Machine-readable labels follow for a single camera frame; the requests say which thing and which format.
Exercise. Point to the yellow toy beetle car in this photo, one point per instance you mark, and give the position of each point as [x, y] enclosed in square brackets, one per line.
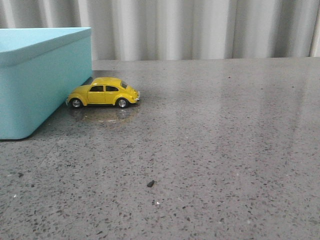
[103, 91]

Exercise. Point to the light blue storage box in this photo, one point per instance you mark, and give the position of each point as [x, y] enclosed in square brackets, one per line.
[39, 67]

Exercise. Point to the small black debris piece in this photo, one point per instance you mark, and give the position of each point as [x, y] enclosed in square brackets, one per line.
[151, 183]

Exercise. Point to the white pleated curtain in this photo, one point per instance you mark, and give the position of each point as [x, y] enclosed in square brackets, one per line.
[132, 30]

